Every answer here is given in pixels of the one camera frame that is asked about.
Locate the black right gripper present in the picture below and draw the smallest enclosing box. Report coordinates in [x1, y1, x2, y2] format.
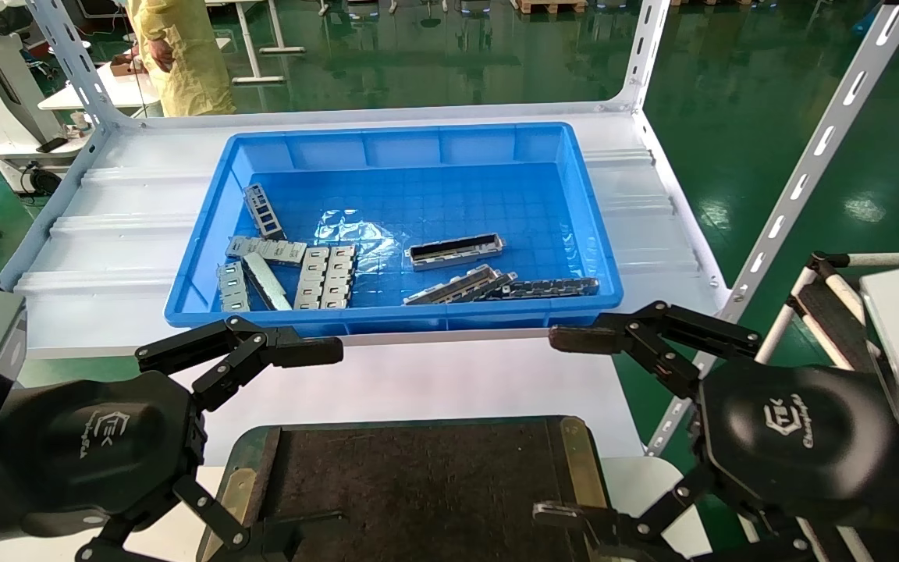
[533, 301, 899, 562]

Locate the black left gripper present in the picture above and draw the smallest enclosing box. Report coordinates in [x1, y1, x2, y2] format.
[0, 315, 346, 562]

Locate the short silver metal part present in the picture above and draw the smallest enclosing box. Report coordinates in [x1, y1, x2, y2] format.
[218, 261, 251, 313]

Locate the silver metal part with plain face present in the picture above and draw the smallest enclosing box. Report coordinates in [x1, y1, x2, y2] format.
[243, 252, 293, 311]

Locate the dark ladder-shaped metal part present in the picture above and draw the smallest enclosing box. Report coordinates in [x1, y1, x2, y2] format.
[496, 277, 600, 301]

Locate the black container with brass edges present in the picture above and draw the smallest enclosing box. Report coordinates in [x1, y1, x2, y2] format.
[197, 415, 614, 562]

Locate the dark silver metal part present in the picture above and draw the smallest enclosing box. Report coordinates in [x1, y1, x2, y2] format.
[473, 271, 519, 302]

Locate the ladder-shaped silver metal part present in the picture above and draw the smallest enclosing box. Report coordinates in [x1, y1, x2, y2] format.
[243, 183, 288, 240]

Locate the long silver metal channel part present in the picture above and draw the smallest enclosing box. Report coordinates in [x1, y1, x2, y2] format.
[403, 264, 501, 305]

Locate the white slotted metal shelf rack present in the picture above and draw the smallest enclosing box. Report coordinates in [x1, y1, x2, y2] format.
[0, 0, 899, 457]

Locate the clear plastic film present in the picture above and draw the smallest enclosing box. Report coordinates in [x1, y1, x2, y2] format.
[317, 209, 403, 271]

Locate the blue plastic bin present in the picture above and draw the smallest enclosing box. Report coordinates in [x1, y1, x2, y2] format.
[164, 122, 624, 340]

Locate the white work table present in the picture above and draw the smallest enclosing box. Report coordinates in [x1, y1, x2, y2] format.
[37, 37, 232, 110]

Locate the person in yellow gown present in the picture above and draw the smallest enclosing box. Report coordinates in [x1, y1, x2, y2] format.
[126, 0, 236, 118]

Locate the wooden pallet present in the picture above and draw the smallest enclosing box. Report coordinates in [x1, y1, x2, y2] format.
[516, 0, 587, 15]

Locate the white table frame with legs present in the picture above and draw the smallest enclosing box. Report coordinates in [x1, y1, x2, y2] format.
[208, 0, 306, 85]

